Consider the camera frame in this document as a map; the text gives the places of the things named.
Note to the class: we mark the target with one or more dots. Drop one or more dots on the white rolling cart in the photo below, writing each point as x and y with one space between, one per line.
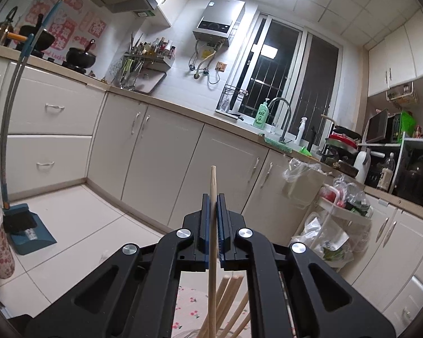
338 226

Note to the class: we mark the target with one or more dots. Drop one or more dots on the green dish soap bottle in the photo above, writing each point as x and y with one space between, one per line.
262 115

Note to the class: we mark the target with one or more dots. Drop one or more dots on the cherry print tablecloth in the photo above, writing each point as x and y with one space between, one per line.
191 311

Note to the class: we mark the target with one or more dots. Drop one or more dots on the blue dustpan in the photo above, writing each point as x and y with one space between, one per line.
25 230

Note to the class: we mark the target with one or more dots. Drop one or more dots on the silver water heater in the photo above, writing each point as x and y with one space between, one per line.
220 21

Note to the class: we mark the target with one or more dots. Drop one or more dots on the black microwave oven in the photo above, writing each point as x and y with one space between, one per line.
383 128

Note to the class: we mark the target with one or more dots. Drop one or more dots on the white electric kettle pot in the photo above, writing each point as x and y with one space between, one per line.
362 164

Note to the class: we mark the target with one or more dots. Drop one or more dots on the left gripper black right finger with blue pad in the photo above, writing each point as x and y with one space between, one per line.
292 292

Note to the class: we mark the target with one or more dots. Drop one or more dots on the wall spice rack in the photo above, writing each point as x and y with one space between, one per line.
158 55

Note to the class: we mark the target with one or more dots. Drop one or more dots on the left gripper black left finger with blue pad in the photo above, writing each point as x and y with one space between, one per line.
133 293

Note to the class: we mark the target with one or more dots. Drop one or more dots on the wooden chopstick long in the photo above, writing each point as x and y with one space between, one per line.
228 299

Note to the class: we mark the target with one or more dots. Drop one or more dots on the white spray bottle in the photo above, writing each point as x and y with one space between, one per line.
302 127

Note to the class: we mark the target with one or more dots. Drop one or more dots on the black wok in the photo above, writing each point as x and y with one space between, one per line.
81 58

